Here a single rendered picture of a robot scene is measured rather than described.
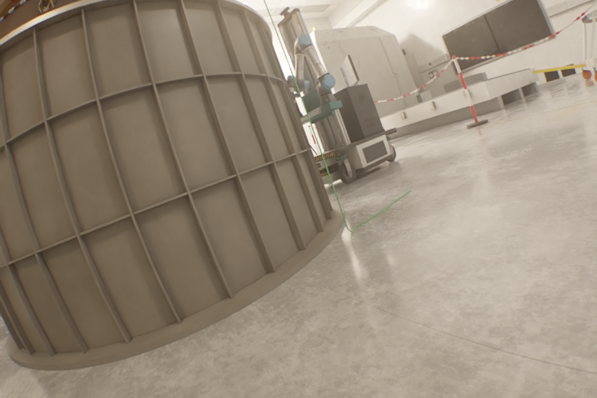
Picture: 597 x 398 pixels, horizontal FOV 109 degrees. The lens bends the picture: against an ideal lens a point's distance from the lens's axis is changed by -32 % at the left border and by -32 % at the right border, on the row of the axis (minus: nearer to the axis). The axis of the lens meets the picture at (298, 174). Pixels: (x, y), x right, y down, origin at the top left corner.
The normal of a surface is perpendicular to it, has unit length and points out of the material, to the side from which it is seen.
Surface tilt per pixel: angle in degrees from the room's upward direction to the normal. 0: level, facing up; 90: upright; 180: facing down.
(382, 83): 90
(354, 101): 90
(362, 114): 90
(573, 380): 0
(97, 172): 90
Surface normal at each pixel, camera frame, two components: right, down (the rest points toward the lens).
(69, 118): 0.33, -0.06
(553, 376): -0.34, -0.94
